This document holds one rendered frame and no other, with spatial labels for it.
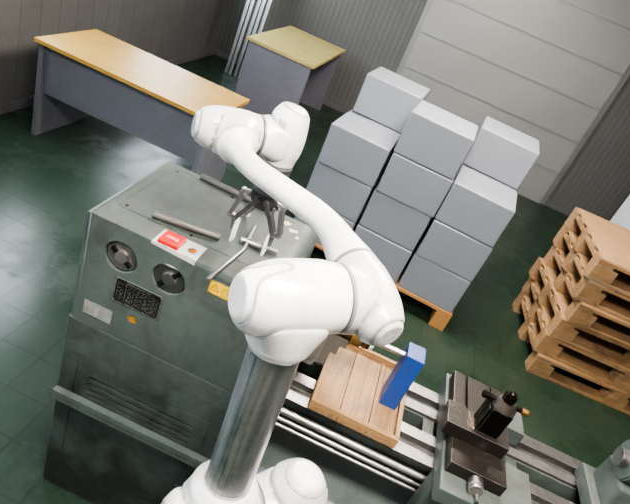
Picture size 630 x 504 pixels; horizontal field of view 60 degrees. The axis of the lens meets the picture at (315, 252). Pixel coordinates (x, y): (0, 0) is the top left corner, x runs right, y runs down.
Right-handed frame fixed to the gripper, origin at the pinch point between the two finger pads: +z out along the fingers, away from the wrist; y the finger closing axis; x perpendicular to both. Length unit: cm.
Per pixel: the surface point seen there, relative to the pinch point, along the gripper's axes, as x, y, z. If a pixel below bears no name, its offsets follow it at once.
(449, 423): -1, 77, 29
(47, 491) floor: -18, -38, 130
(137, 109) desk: 217, -150, 76
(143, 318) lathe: -14.0, -19.4, 31.6
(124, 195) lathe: 0.5, -39.8, 4.6
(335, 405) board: -2, 44, 42
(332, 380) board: 8, 41, 42
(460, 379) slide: 28, 83, 33
